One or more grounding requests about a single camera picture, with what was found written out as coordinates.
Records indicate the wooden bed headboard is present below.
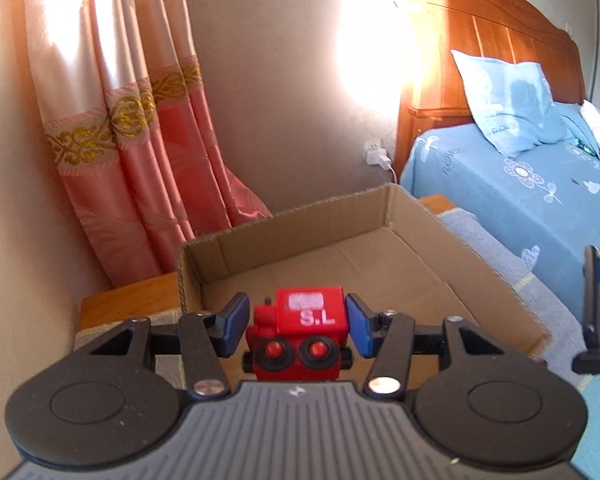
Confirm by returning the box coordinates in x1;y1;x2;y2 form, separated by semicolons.
397;0;587;176

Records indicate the pink curtain with gold trim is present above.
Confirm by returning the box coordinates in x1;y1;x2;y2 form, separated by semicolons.
22;0;273;288

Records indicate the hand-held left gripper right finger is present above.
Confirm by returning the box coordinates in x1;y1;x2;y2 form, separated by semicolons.
345;292;516;404

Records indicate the cardboard box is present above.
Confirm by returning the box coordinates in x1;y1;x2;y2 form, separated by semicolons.
176;183;553;376

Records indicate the blue floral bed sheet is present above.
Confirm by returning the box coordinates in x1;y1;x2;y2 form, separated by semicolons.
400;102;600;331

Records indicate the blue pillow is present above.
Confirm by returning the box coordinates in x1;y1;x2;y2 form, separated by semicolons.
451;50;568;156

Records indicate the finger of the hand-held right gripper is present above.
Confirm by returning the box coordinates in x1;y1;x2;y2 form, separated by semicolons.
572;245;600;376

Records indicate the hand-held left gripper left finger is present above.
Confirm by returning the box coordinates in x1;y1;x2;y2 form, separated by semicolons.
87;292;251;403

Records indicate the red toy robot block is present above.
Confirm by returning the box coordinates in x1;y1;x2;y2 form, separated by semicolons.
241;287;355;383

